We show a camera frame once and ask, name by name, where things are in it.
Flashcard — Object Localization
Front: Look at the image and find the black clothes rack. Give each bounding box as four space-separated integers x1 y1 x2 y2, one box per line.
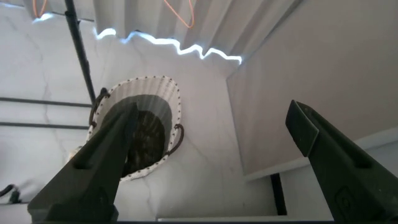
0 0 97 130

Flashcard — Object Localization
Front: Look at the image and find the white curtain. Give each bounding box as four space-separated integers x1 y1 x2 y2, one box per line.
21 0 304 65

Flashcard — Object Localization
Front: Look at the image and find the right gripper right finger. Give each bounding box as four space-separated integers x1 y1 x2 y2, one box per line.
285 99 398 223

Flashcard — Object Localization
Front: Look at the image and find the pink clothes hanger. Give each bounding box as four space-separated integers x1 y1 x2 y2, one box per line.
32 0 48 19
163 0 196 29

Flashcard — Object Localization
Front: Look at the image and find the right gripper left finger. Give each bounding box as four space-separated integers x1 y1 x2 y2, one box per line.
27 101 139 223

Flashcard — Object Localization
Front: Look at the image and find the white laundry basket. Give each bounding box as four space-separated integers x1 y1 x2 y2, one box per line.
86 75 185 182

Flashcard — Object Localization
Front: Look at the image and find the black cable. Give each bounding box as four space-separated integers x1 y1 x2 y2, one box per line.
0 184 22 205

